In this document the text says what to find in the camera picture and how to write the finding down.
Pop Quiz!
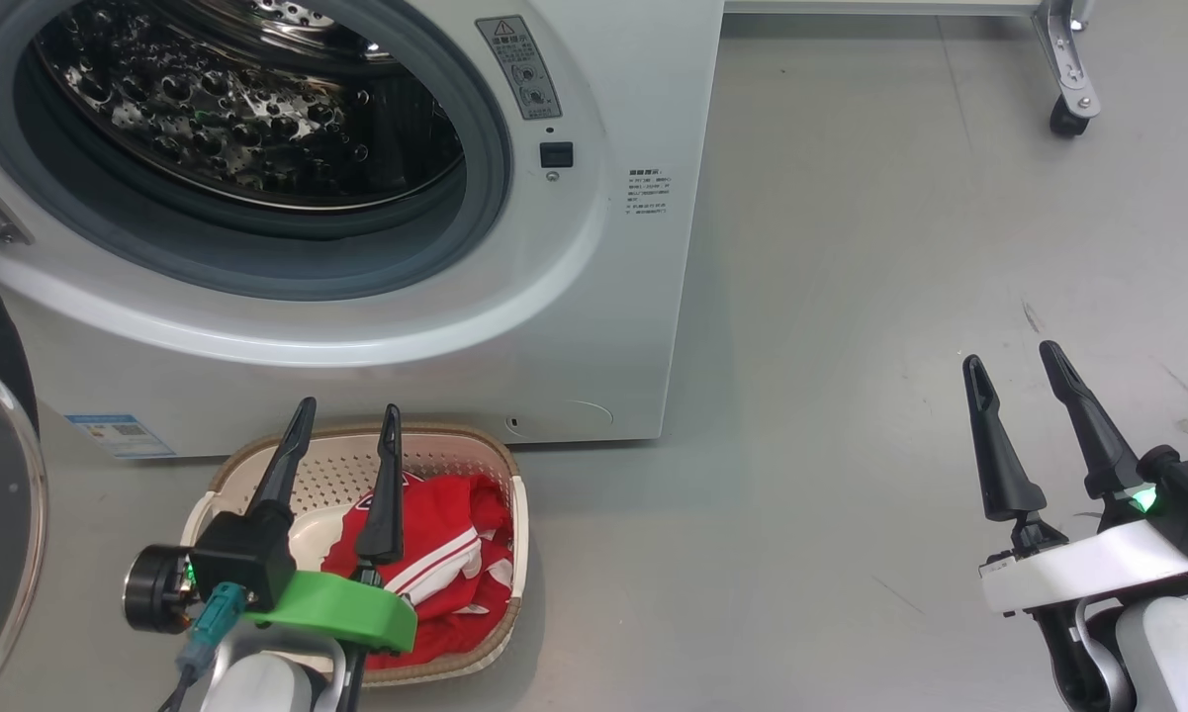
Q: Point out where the printed text sticker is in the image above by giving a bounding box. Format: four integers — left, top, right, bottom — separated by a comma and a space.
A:
626, 168, 672, 219

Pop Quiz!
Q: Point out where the grey warning sticker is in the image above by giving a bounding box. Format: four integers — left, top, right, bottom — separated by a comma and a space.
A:
475, 15, 563, 122

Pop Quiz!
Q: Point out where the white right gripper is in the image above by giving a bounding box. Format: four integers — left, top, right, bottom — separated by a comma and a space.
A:
962, 340, 1188, 614

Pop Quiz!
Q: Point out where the cream perforated laundry basket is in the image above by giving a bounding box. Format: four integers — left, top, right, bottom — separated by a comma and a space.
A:
180, 422, 530, 688

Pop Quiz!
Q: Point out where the teal camera connector cable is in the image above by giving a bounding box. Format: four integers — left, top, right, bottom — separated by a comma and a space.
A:
158, 581, 248, 712

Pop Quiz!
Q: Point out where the steel washing machine drum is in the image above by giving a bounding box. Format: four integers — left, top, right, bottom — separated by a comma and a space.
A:
35, 0, 466, 214

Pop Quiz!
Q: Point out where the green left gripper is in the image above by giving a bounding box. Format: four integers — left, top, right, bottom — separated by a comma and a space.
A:
242, 398, 418, 654

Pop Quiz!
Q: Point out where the red and white garment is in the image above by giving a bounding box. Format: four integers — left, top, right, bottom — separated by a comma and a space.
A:
321, 472, 515, 671

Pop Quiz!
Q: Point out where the blue energy label sticker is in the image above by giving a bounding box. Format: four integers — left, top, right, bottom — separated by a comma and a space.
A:
64, 413, 176, 460

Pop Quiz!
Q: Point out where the round filter cover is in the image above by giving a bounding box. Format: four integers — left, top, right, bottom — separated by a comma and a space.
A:
504, 399, 614, 441

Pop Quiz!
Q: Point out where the black washing machine door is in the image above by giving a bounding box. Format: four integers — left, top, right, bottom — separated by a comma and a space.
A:
0, 257, 50, 712

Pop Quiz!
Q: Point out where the metal caster leg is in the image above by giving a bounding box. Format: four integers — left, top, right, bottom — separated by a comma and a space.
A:
1034, 0, 1102, 137

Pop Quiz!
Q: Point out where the white washing machine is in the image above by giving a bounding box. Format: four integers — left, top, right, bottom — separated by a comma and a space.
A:
0, 0, 723, 461

